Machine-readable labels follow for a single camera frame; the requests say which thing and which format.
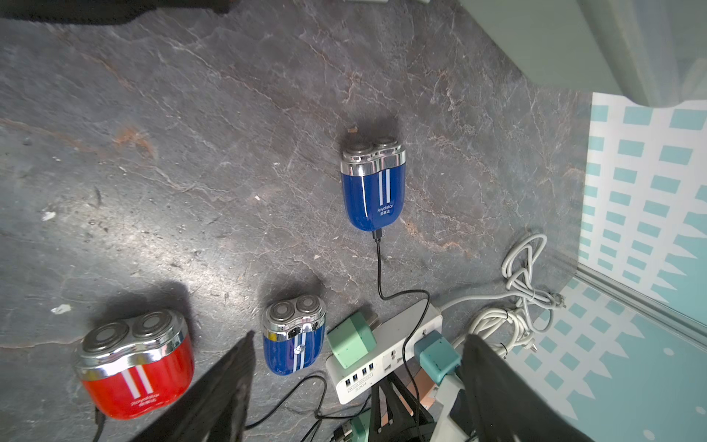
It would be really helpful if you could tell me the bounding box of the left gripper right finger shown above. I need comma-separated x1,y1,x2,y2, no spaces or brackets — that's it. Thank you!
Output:
461,334,590,441

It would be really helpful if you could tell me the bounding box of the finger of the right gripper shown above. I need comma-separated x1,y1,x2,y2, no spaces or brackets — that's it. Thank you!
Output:
368,373,436,442

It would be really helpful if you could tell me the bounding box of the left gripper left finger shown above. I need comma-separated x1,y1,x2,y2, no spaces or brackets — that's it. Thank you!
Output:
134,331,256,441

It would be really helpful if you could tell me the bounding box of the green charger adapter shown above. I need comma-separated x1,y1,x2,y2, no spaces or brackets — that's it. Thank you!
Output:
331,409,370,442
327,311,377,369
414,331,461,386

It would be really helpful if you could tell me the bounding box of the white power strip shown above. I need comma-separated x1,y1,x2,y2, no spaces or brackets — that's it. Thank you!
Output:
326,300,443,405

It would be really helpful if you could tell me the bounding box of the orange power strip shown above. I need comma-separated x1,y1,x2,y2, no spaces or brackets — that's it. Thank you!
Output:
391,372,432,412

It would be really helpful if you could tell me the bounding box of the clear plastic storage box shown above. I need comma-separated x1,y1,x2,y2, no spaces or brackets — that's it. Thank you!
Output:
460,1,706,108

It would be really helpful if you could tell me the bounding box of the orange black screwdriver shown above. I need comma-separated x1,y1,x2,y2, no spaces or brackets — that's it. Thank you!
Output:
1,0,235,26

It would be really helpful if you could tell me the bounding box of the white power strip cord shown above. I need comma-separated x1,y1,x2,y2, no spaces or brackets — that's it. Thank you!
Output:
438,233,567,359

